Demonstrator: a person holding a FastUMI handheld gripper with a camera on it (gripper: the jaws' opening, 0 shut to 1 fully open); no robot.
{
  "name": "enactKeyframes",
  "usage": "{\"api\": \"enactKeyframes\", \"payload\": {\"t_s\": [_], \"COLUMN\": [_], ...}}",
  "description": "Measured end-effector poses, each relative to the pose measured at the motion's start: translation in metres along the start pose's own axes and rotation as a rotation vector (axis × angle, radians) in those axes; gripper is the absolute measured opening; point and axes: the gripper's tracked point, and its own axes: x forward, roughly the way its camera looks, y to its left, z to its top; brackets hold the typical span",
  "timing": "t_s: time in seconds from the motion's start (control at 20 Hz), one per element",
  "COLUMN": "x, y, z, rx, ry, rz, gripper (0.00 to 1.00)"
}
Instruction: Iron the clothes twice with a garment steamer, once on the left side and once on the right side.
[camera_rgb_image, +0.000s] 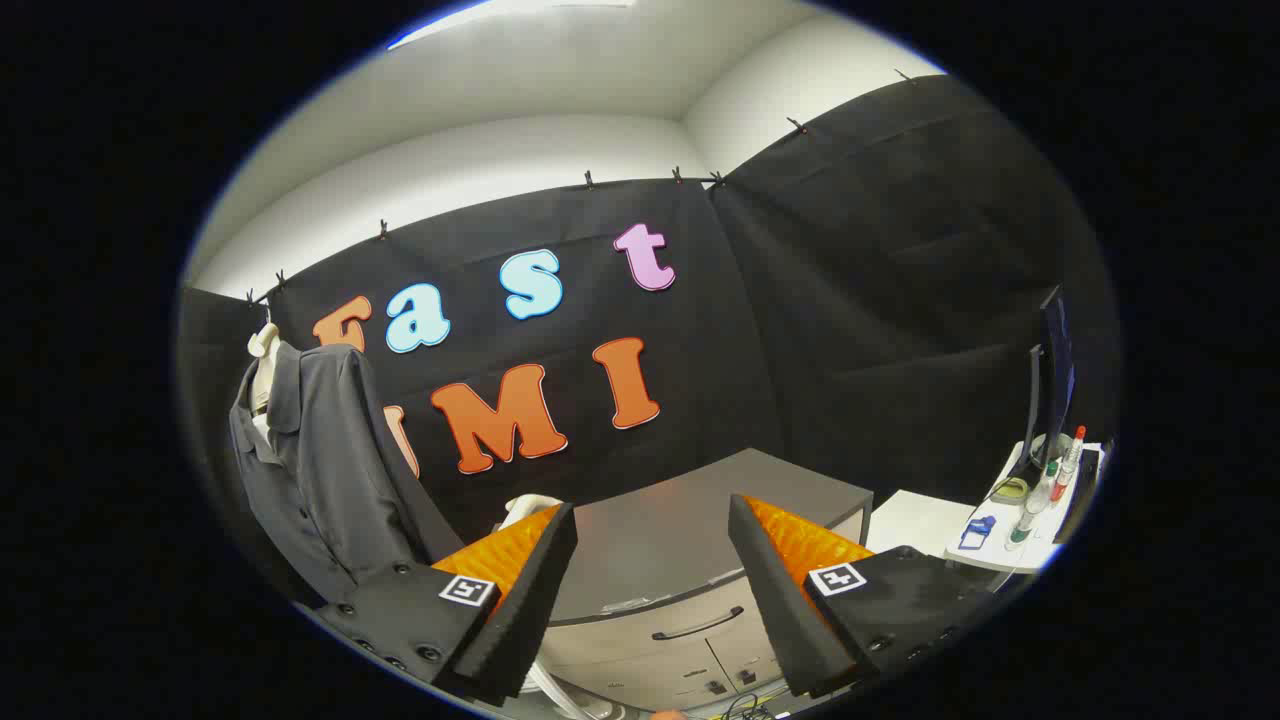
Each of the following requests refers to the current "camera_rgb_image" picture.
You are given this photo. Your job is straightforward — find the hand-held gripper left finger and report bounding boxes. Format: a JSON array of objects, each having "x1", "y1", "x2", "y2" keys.
[{"x1": 313, "y1": 502, "x2": 579, "y2": 707}]

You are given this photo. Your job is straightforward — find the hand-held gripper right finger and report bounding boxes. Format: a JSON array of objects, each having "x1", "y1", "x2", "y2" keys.
[{"x1": 728, "y1": 493, "x2": 1001, "y2": 699}]

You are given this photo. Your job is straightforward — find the grey button shirt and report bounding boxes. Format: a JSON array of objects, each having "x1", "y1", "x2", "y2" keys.
[{"x1": 228, "y1": 340, "x2": 466, "y2": 606}]

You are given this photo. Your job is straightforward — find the white clothes hanger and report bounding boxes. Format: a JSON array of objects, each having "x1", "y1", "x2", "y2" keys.
[{"x1": 247, "y1": 322, "x2": 283, "y2": 416}]

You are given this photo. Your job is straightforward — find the grey cabinet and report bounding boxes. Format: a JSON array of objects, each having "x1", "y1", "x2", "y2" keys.
[{"x1": 505, "y1": 447, "x2": 876, "y2": 716}]

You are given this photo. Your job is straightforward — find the white low cabinet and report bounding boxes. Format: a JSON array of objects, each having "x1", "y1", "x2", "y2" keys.
[{"x1": 865, "y1": 488, "x2": 978, "y2": 558}]

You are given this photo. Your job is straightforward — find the white desk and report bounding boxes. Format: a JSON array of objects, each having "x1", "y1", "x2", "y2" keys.
[{"x1": 945, "y1": 440, "x2": 1109, "y2": 576}]

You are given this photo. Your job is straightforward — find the green capped bottle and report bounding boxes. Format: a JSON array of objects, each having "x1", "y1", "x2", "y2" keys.
[{"x1": 1008, "y1": 460, "x2": 1059, "y2": 546}]

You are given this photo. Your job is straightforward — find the red capped bottle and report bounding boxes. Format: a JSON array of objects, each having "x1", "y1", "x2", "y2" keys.
[{"x1": 1050, "y1": 425, "x2": 1088, "y2": 501}]

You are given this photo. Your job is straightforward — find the black computer monitor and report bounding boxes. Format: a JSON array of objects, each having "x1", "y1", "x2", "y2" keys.
[{"x1": 988, "y1": 285, "x2": 1079, "y2": 506}]

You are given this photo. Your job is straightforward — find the dark cabinet drawer handle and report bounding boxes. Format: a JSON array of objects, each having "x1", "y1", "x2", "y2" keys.
[{"x1": 652, "y1": 605, "x2": 746, "y2": 641}]

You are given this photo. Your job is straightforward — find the bundle of black cables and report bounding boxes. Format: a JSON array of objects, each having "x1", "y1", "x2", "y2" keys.
[{"x1": 718, "y1": 690, "x2": 793, "y2": 720}]

